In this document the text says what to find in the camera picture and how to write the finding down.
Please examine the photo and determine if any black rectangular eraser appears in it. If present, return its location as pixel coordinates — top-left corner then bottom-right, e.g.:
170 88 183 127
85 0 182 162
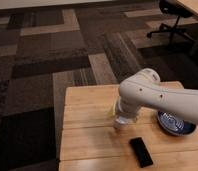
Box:
129 137 153 168

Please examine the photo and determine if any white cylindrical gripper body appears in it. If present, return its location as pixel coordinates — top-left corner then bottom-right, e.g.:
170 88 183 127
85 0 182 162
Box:
113 99 140 129

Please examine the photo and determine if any black office chair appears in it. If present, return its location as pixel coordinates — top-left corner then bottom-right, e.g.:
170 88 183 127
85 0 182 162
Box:
146 0 197 44

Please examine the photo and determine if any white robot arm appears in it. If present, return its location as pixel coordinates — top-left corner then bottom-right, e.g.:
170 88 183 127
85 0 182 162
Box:
113 68 198 129

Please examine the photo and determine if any light wooden desk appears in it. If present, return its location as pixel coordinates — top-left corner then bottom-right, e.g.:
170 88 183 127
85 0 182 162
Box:
176 0 198 18

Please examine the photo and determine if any blue patterned bowl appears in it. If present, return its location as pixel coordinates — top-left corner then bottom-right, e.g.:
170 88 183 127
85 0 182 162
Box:
157 111 197 136

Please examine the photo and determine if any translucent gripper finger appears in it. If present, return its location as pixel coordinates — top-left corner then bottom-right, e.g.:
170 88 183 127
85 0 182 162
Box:
108 104 116 117

